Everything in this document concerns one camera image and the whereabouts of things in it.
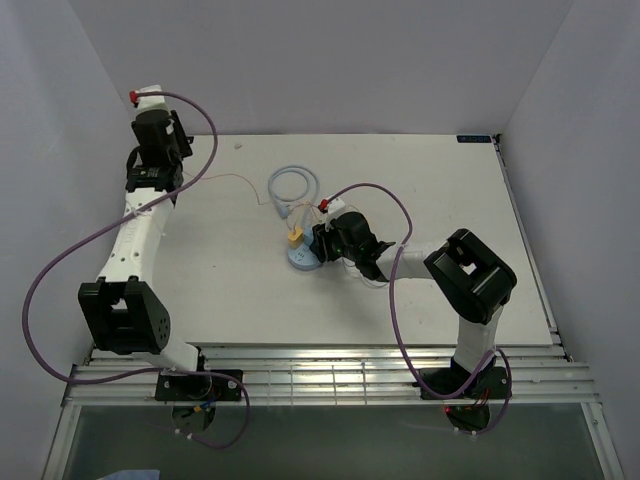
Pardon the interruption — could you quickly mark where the pink charging cable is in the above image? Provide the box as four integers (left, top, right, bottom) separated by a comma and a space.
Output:
179, 172, 321, 221

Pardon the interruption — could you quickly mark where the light blue charging cable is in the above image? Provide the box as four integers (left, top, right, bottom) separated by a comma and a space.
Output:
349, 262, 394, 290

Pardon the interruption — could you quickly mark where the round blue power socket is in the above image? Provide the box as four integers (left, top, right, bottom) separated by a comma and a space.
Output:
287, 236, 321, 272

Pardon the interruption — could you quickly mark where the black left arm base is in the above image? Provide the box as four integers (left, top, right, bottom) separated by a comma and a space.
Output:
154, 369, 244, 433

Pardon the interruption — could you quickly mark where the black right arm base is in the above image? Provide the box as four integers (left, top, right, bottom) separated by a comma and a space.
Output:
417, 364, 507, 434

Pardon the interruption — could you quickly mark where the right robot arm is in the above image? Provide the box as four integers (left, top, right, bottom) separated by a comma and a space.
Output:
310, 212, 517, 397

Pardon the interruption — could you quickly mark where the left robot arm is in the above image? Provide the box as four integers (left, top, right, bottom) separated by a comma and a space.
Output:
78, 107, 212, 400

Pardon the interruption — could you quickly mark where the yellow charger plug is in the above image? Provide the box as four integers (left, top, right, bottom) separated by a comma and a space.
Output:
287, 226, 304, 249

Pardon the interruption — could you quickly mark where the right blue corner label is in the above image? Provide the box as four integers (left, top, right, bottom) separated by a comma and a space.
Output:
456, 135, 492, 144

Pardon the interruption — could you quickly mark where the blue cloth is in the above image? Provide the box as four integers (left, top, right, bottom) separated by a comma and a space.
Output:
104, 469, 160, 480

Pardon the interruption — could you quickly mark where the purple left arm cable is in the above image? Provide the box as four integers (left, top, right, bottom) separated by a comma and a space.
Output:
22, 92, 251, 450

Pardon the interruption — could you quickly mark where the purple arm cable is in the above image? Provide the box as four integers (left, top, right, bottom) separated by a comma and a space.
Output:
327, 182, 513, 436
22, 92, 251, 450

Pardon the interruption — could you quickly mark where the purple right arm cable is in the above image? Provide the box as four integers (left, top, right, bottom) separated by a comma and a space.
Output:
327, 182, 513, 436

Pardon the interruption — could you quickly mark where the thick blue socket cord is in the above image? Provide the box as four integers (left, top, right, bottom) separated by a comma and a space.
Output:
268, 165, 322, 214

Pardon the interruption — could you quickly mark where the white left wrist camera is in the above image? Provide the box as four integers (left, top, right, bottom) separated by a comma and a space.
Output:
129, 85, 169, 115

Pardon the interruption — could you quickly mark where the blue three-pin wall plug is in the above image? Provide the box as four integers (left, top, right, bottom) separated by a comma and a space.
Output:
274, 201, 291, 219

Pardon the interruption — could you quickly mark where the aluminium table edge rail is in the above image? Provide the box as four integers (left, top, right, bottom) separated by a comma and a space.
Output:
65, 345, 599, 406

